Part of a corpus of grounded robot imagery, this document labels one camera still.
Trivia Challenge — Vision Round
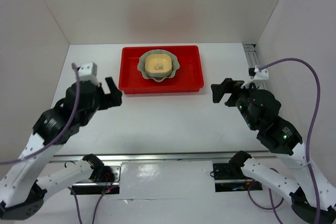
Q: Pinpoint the yellow square plate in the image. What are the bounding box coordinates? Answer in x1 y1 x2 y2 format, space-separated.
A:
145 54 172 77

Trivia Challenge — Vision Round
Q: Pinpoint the aluminium rail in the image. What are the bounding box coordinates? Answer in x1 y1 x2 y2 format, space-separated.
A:
49 151 276 163

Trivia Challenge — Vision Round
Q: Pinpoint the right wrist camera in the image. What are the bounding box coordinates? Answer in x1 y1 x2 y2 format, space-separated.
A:
241 66 269 89

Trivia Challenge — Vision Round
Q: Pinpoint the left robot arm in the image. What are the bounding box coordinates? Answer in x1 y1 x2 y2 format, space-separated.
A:
1 77 122 220

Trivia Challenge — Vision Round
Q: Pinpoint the green scalloped bowl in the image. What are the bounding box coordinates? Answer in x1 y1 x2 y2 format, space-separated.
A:
137 49 181 82

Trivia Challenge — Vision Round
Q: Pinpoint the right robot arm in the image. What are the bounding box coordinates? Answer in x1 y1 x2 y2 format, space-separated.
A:
211 78 335 223

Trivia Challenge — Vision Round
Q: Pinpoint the red plastic bin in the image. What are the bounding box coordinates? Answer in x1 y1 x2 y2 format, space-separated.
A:
119 45 204 94

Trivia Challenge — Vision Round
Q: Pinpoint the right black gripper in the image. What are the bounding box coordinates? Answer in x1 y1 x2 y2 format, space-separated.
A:
209 76 259 129

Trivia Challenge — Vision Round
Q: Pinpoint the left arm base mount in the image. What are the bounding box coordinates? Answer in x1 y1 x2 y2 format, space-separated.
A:
70 163 121 195

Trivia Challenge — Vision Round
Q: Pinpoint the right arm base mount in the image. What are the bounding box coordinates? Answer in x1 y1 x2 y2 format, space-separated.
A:
209 163 263 193

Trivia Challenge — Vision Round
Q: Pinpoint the purple cable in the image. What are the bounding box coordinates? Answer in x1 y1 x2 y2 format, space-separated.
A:
0 62 81 224
248 58 321 224

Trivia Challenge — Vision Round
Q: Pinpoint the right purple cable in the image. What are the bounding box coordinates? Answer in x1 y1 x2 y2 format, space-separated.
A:
248 58 321 224

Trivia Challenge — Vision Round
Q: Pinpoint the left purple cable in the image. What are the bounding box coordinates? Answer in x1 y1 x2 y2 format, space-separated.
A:
0 62 81 224

